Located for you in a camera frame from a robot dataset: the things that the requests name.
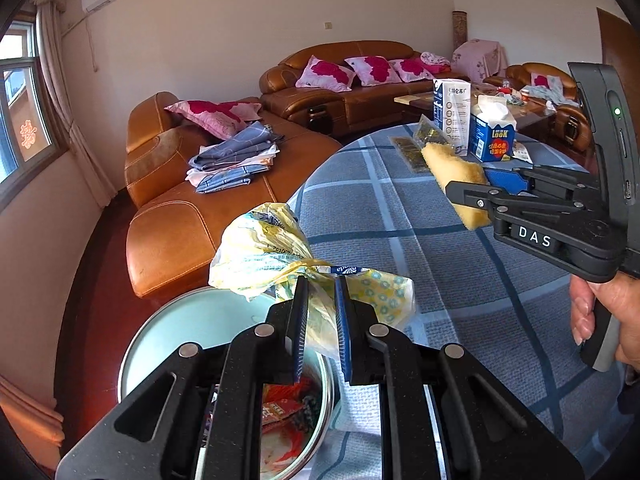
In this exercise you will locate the folded blue plaid sheets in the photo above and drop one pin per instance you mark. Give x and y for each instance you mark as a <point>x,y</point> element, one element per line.
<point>235,155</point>

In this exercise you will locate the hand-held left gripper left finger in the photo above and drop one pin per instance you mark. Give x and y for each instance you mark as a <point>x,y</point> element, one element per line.
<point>300,330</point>

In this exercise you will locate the large pink floral pillow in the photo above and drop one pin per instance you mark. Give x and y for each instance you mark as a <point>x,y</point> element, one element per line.
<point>210,115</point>

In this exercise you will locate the pink floral cover cloth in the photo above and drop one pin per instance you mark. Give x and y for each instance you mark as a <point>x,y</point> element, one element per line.
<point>477,60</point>

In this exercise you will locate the brown wooden door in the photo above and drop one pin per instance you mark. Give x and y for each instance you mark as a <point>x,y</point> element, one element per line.
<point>615,40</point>

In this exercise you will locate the brown leather armchair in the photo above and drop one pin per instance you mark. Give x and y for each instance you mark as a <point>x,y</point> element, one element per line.
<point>570,125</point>

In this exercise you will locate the red paper window decoration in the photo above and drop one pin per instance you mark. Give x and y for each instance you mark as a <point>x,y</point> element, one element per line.
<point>28,134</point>

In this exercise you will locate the person's right hand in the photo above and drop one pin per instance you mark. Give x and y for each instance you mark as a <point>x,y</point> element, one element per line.
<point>580,310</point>

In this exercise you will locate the clear packet brown contents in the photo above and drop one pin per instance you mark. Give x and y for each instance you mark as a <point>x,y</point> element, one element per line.
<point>430,132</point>
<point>407,155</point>

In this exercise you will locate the blue plaid tablecloth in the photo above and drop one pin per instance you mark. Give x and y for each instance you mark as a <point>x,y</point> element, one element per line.
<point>450,285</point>

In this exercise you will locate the brown leather sofa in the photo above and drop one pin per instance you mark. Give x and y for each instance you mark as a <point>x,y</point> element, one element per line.
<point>365,105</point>

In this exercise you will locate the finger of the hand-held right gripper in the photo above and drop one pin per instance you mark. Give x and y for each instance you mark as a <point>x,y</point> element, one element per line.
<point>470,194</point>
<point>500,180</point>

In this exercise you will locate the tall white carton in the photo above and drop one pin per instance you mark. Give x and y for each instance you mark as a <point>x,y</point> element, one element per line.
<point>450,115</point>

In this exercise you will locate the blue carton with white top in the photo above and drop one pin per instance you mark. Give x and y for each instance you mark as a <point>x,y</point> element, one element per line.
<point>492,135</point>

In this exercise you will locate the orange curtain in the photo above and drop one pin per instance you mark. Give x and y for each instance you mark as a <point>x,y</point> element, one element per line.
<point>25,410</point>

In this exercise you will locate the brown leather chaise lounge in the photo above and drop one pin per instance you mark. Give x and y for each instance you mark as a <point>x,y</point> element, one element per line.
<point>175,240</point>

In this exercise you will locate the wooden coffee table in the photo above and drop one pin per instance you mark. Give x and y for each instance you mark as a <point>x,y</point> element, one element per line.
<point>415,102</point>

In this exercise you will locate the window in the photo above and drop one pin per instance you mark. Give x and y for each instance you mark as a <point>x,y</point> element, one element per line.
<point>25,100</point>

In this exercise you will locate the tall patterned cylinder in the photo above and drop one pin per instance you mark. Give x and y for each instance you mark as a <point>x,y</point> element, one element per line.
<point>460,30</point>

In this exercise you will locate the light blue clothes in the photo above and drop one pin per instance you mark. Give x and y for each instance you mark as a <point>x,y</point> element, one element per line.
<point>552,96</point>

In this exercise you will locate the white air conditioner pipe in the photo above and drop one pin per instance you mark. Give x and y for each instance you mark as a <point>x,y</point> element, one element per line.
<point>92,40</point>

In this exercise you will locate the white red-printed plastic bag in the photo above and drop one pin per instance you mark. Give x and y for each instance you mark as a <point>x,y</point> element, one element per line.
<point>282,452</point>

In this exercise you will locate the yellow sponge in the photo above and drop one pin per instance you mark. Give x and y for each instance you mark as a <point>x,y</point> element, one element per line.
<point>450,170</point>

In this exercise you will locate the small white sachet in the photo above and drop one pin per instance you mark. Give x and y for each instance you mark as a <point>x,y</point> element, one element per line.
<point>520,152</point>

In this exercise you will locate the pale yellow plastic bag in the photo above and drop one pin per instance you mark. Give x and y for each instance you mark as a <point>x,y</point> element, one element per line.
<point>260,255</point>

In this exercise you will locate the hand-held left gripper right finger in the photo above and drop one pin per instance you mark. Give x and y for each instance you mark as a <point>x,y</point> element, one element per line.
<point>344,330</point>

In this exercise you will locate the pink floral sofa pillow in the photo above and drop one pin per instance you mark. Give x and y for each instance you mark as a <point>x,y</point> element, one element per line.
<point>372,70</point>
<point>412,69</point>
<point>325,74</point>

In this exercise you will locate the red plastic bag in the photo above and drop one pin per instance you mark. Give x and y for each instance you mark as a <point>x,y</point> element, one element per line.
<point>285,405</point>

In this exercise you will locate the mint green cartoon bin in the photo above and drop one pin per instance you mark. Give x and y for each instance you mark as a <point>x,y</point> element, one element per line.
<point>200,320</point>

